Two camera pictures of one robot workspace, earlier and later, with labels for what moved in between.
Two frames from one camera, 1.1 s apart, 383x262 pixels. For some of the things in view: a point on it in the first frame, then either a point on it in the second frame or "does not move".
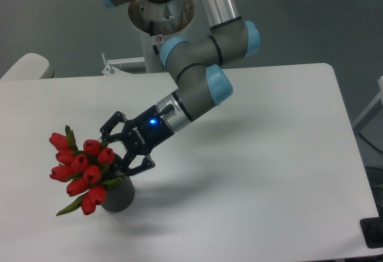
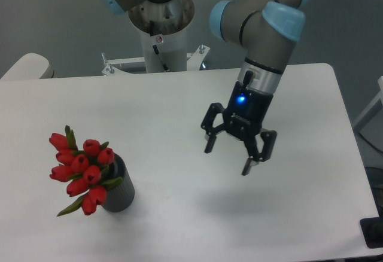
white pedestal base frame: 111,70 does not move
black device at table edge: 372,228 does not move
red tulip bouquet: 84,168 does not move
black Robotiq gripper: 139,136 to 245,115
